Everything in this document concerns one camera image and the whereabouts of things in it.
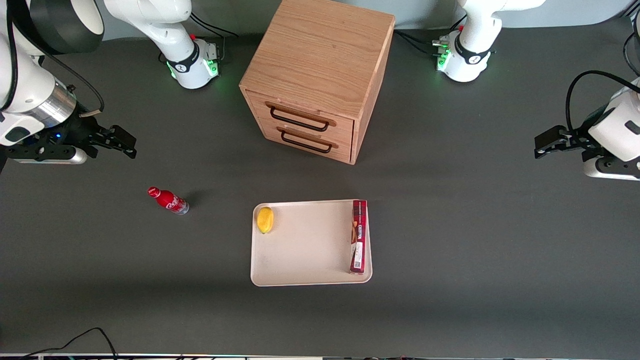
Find wooden drawer cabinet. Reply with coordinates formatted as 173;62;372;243
239;0;396;166

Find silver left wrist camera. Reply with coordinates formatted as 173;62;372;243
583;156;640;181

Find black cable on table edge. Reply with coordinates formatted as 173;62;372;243
20;327;119;360

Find black arm base cables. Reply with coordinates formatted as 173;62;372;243
394;15;468;57
189;11;240;63

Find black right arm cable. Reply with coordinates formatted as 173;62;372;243
2;0;106;118

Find black cable at picture edge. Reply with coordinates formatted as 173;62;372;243
622;12;640;76

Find beige plastic tray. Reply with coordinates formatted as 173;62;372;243
250;199;373;287

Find black drawer handle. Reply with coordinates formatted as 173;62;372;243
265;101;337;133
276;126;339;154

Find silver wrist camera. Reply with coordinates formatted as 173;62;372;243
7;147;89;165
583;156;640;181

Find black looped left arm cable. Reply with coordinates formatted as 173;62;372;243
565;70;640;132

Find wooden drawer front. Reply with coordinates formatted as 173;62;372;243
245;90;356;143
257;120;354;165

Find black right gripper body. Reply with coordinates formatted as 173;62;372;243
0;107;99;162

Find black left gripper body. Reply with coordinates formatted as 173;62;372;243
562;117;603;162

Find black right arm base cables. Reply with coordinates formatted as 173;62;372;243
189;11;240;63

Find black left arm base cables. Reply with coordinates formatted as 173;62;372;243
394;15;468;57

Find red coke bottle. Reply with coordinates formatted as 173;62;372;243
147;186;190;216

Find red cookie box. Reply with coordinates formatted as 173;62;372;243
349;199;368;275

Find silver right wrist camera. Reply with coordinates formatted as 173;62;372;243
7;147;89;165

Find yellow lemon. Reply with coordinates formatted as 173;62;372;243
256;206;275;235

